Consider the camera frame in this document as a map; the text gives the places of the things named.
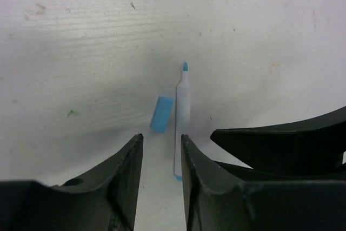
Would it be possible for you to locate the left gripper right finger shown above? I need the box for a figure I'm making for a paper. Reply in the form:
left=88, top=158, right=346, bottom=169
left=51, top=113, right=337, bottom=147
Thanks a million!
left=181, top=135, right=345, bottom=230

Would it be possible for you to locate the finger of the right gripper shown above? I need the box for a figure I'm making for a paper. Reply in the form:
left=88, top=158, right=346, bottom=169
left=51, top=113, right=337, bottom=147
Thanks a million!
left=210, top=108, right=345, bottom=180

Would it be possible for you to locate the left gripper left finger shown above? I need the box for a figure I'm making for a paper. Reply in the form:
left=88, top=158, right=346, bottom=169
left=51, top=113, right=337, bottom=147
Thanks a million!
left=1, top=134, right=143, bottom=230

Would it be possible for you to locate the blue pen cap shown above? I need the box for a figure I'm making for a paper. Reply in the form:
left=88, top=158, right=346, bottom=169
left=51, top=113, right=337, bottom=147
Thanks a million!
left=150, top=96, right=174, bottom=133

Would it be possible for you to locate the white blue pen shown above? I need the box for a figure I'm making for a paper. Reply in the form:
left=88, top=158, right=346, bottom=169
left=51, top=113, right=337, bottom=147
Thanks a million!
left=174, top=62, right=191, bottom=181

